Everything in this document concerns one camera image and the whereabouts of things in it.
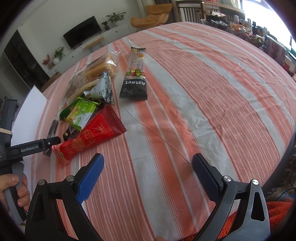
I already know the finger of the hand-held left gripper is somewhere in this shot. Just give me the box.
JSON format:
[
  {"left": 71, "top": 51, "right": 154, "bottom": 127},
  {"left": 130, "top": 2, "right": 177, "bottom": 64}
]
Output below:
[{"left": 43, "top": 136, "right": 62, "bottom": 154}]

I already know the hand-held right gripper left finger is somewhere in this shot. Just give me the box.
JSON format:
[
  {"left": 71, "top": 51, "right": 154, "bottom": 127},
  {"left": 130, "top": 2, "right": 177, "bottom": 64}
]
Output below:
[{"left": 24, "top": 153, "right": 105, "bottom": 241}]

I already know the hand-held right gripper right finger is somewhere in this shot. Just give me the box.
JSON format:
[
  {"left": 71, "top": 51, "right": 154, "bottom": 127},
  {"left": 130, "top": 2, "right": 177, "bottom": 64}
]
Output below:
[{"left": 192, "top": 153, "right": 271, "bottom": 241}]

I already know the small dark brown snack packet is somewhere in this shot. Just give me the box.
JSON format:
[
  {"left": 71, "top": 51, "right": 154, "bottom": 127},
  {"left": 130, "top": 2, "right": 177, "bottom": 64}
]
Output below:
[{"left": 45, "top": 119, "right": 59, "bottom": 156}]

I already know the dark chocolate snack packet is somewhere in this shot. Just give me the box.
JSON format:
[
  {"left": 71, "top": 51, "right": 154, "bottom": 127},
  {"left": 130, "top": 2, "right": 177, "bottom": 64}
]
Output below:
[{"left": 63, "top": 99, "right": 107, "bottom": 142}]

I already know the white box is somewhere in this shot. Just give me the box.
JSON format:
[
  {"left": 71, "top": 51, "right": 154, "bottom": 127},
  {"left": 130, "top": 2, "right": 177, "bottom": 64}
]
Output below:
[{"left": 10, "top": 85, "right": 48, "bottom": 181}]

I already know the green snack packet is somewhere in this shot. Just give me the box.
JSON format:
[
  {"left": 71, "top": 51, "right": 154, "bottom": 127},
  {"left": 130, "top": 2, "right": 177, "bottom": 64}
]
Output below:
[{"left": 59, "top": 97, "right": 97, "bottom": 131}]

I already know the red snack packet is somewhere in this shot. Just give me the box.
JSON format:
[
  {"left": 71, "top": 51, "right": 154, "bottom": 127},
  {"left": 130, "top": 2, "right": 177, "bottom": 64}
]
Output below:
[{"left": 51, "top": 105, "right": 127, "bottom": 166}]

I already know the long black snack packet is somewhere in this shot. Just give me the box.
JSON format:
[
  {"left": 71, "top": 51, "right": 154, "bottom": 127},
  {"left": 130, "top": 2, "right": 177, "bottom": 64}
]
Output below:
[{"left": 119, "top": 46, "right": 148, "bottom": 101}]

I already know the person's left hand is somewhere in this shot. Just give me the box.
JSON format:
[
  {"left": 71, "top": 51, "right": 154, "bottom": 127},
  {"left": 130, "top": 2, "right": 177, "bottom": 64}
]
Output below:
[{"left": 0, "top": 174, "right": 31, "bottom": 210}]

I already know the brown cardboard box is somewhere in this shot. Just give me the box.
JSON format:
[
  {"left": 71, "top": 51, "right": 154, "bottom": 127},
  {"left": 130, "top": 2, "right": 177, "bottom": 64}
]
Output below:
[{"left": 42, "top": 71, "right": 62, "bottom": 91}]

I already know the clear bag of brown pastries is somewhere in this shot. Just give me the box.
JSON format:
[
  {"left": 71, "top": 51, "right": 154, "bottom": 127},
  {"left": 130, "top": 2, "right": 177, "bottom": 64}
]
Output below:
[{"left": 63, "top": 68, "right": 102, "bottom": 101}]

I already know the white blue triangular snack packet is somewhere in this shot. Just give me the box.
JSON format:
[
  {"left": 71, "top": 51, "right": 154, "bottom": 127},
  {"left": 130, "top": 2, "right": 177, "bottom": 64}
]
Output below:
[{"left": 83, "top": 71, "right": 115, "bottom": 106}]

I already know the orange white striped cloth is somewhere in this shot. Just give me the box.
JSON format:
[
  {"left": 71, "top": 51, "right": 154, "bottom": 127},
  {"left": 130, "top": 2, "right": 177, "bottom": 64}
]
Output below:
[{"left": 30, "top": 22, "right": 296, "bottom": 241}]

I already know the floral patterned cloth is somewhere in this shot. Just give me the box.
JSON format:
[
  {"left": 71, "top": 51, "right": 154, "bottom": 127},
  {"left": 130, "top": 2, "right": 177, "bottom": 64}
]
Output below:
[{"left": 265, "top": 148, "right": 296, "bottom": 204}]

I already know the red flower plant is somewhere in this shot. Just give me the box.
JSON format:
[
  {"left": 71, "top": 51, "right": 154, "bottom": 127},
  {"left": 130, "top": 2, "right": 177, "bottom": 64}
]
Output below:
[{"left": 42, "top": 54, "right": 52, "bottom": 69}]

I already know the red fuzzy blanket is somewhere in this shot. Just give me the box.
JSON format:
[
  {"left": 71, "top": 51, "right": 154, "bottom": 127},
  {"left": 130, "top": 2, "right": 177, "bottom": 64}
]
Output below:
[{"left": 222, "top": 200, "right": 296, "bottom": 241}]

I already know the black cabinet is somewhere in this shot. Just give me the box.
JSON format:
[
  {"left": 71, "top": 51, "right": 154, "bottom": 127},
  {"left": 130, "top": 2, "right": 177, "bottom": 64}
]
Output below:
[{"left": 3, "top": 30, "right": 50, "bottom": 90}]

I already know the green plant in white vase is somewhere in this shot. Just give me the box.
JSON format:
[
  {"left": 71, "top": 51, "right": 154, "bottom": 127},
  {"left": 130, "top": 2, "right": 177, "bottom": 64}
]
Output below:
[{"left": 53, "top": 46, "right": 65, "bottom": 65}]

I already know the small wooden hairpin-leg table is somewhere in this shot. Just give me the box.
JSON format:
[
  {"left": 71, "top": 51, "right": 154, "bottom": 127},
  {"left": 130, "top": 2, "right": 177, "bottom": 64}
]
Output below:
[{"left": 84, "top": 37, "right": 105, "bottom": 51}]

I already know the black flat television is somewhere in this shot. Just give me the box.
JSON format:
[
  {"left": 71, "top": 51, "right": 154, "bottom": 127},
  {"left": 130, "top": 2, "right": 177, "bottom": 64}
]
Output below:
[{"left": 63, "top": 16, "right": 102, "bottom": 49}]

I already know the white television cabinet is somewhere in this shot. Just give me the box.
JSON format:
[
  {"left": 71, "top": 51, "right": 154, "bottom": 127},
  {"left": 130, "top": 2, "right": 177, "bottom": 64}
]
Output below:
[{"left": 47, "top": 23, "right": 139, "bottom": 78}]

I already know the large green potted plant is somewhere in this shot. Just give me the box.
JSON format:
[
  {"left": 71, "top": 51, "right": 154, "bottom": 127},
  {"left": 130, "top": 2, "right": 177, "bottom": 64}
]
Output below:
[{"left": 105, "top": 11, "right": 127, "bottom": 24}]

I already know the cluttered table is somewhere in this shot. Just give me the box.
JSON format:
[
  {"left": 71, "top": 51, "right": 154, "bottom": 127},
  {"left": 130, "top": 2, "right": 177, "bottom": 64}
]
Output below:
[{"left": 201, "top": 11, "right": 296, "bottom": 77}]

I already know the orange lounge chair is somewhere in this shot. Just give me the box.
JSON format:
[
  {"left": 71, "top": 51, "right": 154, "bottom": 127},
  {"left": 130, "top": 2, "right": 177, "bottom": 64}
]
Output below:
[{"left": 131, "top": 3, "right": 173, "bottom": 32}]

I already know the wooden slatted chair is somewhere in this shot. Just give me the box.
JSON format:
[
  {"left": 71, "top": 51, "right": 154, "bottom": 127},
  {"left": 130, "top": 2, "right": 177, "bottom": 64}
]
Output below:
[{"left": 176, "top": 0, "right": 206, "bottom": 24}]

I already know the wooden sideboard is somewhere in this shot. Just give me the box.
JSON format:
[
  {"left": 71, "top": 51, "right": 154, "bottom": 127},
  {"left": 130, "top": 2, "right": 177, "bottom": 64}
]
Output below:
[{"left": 205, "top": 0, "right": 245, "bottom": 16}]

